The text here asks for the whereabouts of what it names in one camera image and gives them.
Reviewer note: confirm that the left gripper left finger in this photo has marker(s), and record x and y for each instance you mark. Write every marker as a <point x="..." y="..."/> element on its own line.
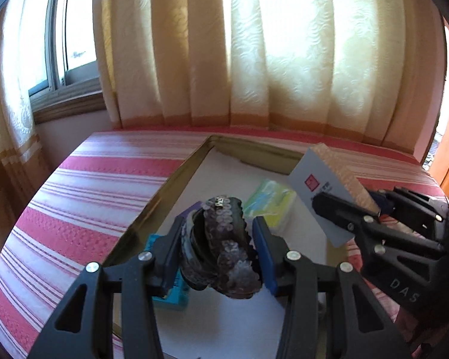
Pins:
<point x="81" y="326"/>

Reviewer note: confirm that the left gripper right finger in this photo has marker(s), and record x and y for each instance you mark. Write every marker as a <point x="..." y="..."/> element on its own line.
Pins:
<point x="357" y="324"/>

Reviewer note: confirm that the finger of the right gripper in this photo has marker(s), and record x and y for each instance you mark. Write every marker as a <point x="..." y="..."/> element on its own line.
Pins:
<point x="421" y="213"/>
<point x="368" y="230"/>

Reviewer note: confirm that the beige patterned card box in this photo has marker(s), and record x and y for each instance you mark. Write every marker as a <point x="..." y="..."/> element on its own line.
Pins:
<point x="322" y="170"/>

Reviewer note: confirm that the orange wooden wardrobe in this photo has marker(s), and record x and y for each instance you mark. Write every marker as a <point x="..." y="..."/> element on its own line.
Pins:
<point x="439" y="169"/>

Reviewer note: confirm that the white paper tin lining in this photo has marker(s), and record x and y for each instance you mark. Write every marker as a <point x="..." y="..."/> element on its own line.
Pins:
<point x="215" y="325"/>

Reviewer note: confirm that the purple cube block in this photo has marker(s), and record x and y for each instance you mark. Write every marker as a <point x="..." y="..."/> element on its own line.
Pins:
<point x="191" y="210"/>

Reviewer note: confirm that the red striped bed cover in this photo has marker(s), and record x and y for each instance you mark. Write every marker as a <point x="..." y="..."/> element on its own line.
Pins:
<point x="79" y="214"/>

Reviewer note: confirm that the clear plastic floss pick box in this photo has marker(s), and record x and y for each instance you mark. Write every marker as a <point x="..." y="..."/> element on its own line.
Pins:
<point x="273" y="201"/>

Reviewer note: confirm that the gold rectangular tin box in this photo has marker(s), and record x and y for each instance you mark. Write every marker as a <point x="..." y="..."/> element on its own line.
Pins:
<point x="302" y="233"/>

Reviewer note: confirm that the left side cream curtain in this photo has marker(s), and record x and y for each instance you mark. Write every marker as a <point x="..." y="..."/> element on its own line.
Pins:
<point x="23" y="166"/>

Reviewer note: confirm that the large cream patterned curtain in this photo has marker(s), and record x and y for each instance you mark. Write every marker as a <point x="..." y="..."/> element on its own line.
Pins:
<point x="366" y="70"/>

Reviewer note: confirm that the window with metal frame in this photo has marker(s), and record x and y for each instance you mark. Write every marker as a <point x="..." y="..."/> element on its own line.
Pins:
<point x="61" y="77"/>

